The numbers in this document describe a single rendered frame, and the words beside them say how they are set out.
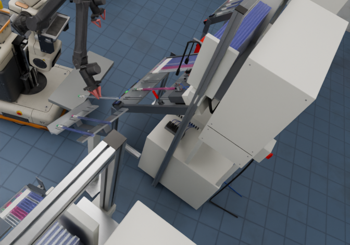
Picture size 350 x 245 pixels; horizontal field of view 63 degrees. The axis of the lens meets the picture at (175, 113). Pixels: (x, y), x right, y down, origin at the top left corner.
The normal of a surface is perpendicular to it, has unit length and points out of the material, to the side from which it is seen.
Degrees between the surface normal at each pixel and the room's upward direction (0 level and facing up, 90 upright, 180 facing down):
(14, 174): 0
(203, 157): 0
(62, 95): 0
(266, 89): 90
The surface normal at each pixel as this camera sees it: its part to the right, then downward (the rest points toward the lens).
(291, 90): -0.54, 0.62
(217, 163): 0.22, -0.54
